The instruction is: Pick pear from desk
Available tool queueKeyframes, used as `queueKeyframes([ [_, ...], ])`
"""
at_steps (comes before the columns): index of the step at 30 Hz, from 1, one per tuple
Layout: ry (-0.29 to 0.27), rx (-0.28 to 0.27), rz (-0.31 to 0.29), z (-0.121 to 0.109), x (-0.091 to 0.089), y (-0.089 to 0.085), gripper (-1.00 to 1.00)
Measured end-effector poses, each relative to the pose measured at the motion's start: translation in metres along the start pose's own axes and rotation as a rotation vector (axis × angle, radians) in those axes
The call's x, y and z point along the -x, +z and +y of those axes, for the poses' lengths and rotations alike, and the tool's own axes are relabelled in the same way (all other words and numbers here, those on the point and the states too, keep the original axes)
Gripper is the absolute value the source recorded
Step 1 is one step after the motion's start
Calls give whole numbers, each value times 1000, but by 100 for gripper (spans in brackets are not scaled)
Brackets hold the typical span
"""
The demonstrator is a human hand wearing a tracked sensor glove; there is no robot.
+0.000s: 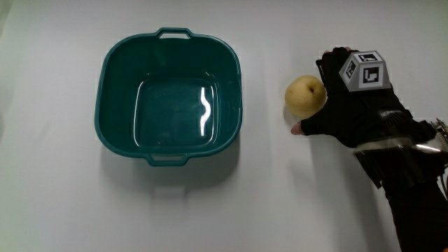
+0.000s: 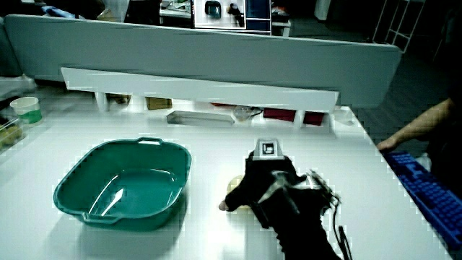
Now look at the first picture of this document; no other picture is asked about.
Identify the person's right hand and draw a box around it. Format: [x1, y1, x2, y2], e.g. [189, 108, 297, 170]
[290, 46, 437, 148]

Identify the yellow pear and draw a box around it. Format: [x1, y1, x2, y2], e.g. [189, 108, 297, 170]
[284, 74, 328, 119]

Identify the white desk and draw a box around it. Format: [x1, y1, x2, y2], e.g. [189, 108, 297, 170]
[0, 0, 448, 252]

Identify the green plastic basin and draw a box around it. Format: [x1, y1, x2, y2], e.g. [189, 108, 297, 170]
[94, 27, 244, 167]

